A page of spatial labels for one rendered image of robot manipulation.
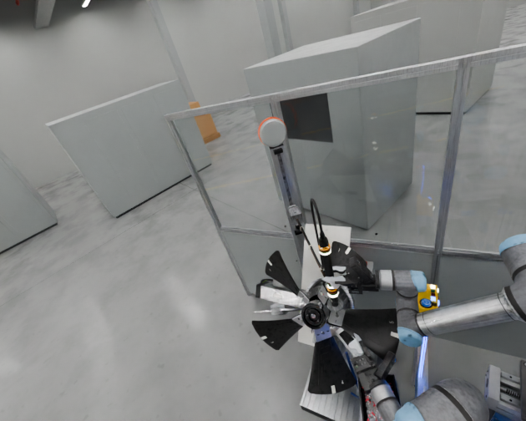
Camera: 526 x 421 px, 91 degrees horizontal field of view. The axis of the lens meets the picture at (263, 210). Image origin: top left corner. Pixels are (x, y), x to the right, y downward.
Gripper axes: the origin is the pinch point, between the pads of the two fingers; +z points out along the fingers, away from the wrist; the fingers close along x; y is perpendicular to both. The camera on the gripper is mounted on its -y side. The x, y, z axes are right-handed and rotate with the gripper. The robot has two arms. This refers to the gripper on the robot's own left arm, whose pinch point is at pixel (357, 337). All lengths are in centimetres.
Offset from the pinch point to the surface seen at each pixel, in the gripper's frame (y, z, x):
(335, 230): -16, 50, -15
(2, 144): 761, 959, -137
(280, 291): 26.0, 39.4, 1.2
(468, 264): -82, 33, 36
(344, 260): -9.5, 23.4, -20.6
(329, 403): 31, 20, 107
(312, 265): 3.4, 46.3, -1.0
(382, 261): -44, 61, 38
